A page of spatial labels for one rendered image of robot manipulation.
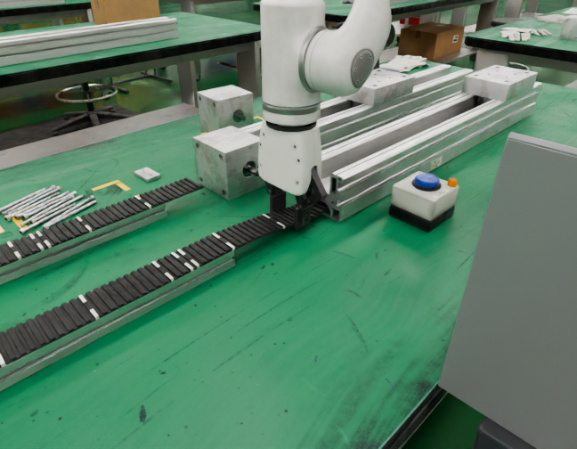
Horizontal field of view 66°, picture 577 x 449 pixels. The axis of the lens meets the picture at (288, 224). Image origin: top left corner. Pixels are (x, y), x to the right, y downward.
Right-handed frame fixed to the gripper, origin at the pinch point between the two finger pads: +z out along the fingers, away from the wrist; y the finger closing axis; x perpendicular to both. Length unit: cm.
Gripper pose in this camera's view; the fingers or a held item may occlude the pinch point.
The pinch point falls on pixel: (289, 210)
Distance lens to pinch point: 73.8
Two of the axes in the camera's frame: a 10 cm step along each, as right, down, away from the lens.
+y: 7.0, 3.9, -6.1
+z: -0.1, 8.5, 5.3
